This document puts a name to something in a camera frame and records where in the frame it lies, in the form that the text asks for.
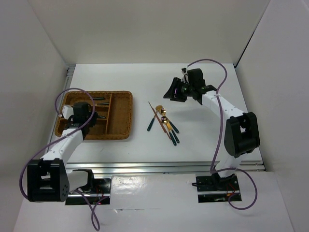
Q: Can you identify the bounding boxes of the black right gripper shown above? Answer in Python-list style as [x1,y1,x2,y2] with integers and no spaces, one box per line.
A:
[163,77,195,102]

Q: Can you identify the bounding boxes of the gold fork green handle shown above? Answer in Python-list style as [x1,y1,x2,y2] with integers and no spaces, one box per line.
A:
[95,102,110,106]
[91,97,106,101]

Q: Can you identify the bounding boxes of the gold spoon green handle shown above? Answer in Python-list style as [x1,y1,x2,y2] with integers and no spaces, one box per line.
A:
[161,116,180,146]
[159,108,179,133]
[147,105,163,131]

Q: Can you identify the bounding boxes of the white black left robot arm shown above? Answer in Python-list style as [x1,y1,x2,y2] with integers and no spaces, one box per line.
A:
[27,102,98,202]

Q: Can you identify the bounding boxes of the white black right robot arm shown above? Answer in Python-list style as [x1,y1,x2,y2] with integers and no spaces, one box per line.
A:
[163,69,260,189]

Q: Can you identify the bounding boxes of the wicker cutlery tray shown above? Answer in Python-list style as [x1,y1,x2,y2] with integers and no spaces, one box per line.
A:
[54,91,133,141]

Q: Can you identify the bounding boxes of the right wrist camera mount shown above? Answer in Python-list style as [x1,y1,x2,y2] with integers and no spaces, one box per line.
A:
[181,68,189,84]

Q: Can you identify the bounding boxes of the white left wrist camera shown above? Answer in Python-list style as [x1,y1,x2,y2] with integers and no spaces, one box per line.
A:
[60,104,73,119]

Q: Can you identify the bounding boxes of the aluminium frame rail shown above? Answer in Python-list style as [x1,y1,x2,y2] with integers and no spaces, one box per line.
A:
[65,161,266,174]

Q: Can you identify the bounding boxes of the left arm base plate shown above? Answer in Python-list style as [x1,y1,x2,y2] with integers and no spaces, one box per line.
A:
[65,177,112,205]

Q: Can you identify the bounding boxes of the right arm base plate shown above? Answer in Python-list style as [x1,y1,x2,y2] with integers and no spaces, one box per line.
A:
[191,174,242,203]

